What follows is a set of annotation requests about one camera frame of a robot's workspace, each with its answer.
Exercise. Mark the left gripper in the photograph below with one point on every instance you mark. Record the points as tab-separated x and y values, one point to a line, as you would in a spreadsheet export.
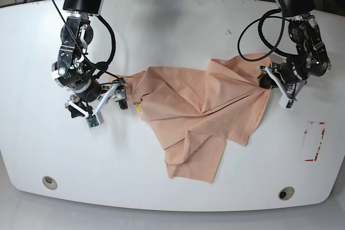
284	77

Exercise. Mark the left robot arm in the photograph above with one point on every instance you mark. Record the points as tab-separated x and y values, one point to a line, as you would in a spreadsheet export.
311	58

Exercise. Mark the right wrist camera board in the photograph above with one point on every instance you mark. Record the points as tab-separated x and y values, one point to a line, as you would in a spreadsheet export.
93	121

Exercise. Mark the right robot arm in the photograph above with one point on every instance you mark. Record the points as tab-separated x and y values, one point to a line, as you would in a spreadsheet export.
74	71

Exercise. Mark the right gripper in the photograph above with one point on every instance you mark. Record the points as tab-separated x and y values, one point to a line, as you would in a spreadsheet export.
79	103

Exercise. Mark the peach T-shirt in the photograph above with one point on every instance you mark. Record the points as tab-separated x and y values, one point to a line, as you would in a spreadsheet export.
193	112

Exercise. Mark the table grommet hole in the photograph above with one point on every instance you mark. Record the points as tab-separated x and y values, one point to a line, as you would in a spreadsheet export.
49	183
286	193

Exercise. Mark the right table grommet hole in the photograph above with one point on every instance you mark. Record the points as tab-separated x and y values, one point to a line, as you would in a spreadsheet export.
286	193

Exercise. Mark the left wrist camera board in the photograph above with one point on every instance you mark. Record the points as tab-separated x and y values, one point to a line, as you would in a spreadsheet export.
285	102

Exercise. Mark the red tape marking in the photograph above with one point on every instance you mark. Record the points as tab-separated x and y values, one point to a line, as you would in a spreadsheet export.
312	140

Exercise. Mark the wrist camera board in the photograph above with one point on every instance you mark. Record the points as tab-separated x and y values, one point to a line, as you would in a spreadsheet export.
285	102
93	121

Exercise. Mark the left table grommet hole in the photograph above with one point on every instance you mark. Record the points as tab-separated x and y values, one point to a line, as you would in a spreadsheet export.
49	183

